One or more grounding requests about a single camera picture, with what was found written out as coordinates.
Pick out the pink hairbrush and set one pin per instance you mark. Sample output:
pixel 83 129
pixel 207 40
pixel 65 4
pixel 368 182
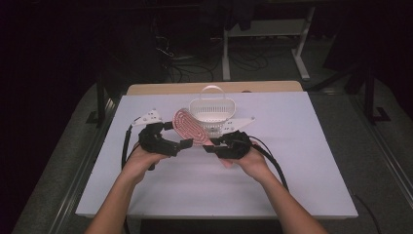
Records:
pixel 190 126

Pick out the white metal desk frame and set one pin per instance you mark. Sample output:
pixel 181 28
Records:
pixel 259 28

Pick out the white perforated plastic basket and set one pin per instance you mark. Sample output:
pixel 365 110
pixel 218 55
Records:
pixel 212 110

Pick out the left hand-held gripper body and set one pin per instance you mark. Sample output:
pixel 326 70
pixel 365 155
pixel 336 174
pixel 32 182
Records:
pixel 156 141

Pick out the person's left hand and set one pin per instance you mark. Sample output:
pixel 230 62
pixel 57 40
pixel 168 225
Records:
pixel 139 164

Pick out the person's right hand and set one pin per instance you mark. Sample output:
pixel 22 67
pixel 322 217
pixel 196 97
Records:
pixel 251 164

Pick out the black metal stand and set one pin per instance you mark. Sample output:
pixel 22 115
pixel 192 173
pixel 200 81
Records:
pixel 370 97
pixel 100 104

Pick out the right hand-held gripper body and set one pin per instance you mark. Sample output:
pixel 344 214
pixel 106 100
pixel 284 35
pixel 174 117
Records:
pixel 235 144

